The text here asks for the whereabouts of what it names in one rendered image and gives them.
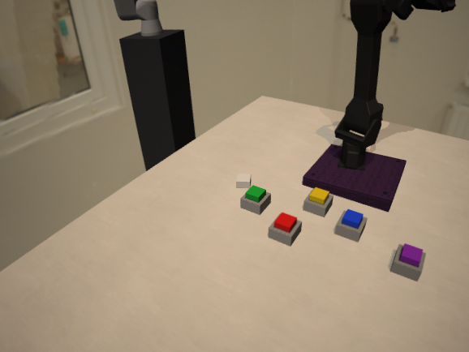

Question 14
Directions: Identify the purple button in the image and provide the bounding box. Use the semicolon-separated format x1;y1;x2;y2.
390;243;426;282

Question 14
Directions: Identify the small beige block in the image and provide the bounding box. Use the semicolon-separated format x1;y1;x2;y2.
236;174;251;188

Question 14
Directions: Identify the red button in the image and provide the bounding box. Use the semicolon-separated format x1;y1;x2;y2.
269;212;302;247

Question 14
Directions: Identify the yellow button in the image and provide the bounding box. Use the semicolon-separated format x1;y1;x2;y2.
303;187;333;217

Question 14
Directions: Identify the green button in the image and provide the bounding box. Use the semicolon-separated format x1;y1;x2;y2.
240;185;271;215

